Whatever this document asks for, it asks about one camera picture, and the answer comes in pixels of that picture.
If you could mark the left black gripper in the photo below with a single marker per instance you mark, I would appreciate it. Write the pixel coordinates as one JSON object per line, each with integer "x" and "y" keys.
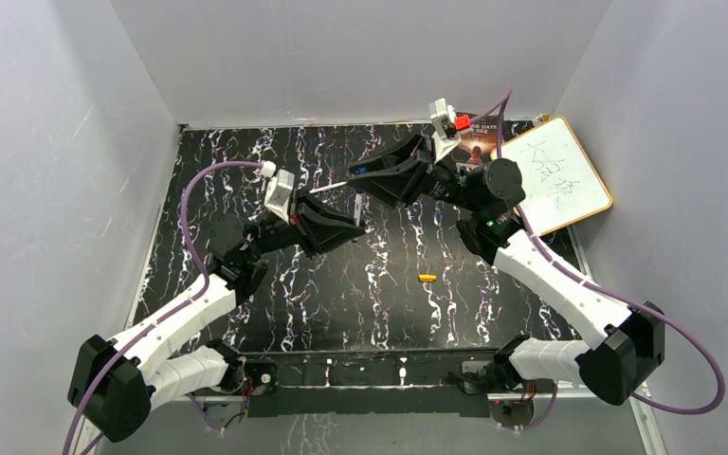
{"x": 318, "y": 229}

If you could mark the aluminium frame rail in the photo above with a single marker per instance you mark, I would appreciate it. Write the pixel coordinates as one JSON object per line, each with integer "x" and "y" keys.
{"x": 220, "y": 417}

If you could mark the orange tipped white pen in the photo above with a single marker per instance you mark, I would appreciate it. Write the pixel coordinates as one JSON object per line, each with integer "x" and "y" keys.
{"x": 328, "y": 187}

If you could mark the brown book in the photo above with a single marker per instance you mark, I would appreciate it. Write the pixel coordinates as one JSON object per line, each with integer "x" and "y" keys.
{"x": 479, "y": 144}

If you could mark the white board wooden frame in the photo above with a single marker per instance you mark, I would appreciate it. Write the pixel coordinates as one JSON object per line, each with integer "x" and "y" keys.
{"x": 561, "y": 185}

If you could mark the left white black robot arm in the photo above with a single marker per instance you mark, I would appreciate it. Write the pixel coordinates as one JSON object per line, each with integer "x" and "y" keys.
{"x": 182, "y": 314}

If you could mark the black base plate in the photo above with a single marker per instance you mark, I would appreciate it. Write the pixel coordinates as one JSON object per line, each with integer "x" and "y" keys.
{"x": 467, "y": 382}

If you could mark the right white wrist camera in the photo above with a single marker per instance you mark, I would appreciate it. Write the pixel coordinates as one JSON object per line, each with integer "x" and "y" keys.
{"x": 448, "y": 128}

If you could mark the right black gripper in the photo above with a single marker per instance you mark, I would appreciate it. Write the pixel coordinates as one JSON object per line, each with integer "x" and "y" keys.
{"x": 400, "y": 175}

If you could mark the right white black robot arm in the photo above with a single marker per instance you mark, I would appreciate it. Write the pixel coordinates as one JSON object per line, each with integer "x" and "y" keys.
{"x": 618, "y": 346}

